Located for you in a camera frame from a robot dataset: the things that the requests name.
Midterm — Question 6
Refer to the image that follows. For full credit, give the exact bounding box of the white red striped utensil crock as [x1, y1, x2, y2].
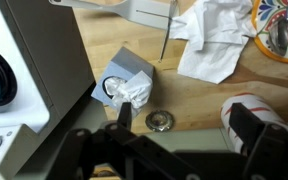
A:
[220, 93, 288, 154]

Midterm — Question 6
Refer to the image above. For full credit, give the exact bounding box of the white electric stove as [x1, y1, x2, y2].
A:
[0, 0, 97, 180]

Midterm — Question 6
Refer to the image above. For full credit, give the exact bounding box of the metal wire whisk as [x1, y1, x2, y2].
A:
[158, 0, 180, 64]

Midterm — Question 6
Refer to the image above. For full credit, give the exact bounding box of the light blue tissue box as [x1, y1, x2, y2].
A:
[91, 46, 155, 116]

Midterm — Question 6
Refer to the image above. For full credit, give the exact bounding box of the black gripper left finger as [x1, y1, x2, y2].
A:
[47, 101, 205, 180]

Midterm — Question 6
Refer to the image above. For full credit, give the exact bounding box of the white paper towel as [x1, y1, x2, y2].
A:
[168, 0, 257, 84]

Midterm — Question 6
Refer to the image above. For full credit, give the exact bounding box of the black stove burner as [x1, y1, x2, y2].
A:
[0, 43, 18, 108]

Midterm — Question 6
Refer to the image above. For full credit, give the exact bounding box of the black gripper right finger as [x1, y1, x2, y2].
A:
[229, 103, 288, 180]

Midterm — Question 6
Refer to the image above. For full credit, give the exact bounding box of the metal jar lid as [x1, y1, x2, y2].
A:
[145, 109, 175, 133]

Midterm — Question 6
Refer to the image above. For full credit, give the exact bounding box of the white tissue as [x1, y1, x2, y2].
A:
[103, 70, 153, 118]

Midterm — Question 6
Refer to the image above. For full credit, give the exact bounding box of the wooden paddle board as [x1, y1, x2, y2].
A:
[223, 63, 288, 93]

